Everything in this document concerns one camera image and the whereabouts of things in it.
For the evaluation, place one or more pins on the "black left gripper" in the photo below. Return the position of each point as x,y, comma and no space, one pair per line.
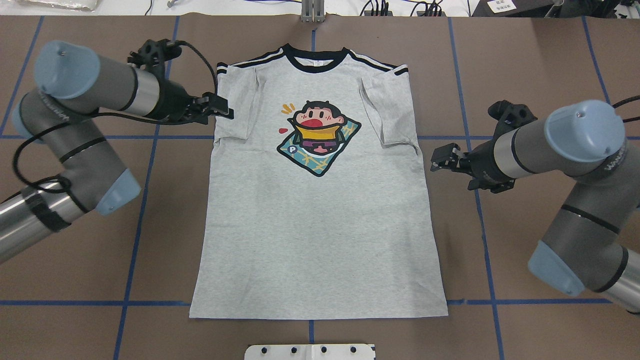
173,101

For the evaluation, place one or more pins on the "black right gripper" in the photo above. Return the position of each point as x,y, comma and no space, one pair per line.
483,167

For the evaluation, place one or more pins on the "grey cartoon print t-shirt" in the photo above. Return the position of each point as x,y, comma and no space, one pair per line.
318,207

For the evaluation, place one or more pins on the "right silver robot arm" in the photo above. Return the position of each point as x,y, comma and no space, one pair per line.
587,142

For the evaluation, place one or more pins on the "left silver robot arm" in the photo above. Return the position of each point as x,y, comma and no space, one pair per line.
75,85

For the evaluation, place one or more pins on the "clear plastic bag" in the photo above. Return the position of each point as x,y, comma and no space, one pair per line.
80,5

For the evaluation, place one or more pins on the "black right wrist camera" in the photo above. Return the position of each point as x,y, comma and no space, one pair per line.
509,117

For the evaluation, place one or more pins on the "aluminium frame post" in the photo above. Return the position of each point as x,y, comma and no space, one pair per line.
313,11

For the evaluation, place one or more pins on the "white camera mast base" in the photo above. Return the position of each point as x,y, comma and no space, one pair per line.
331,351

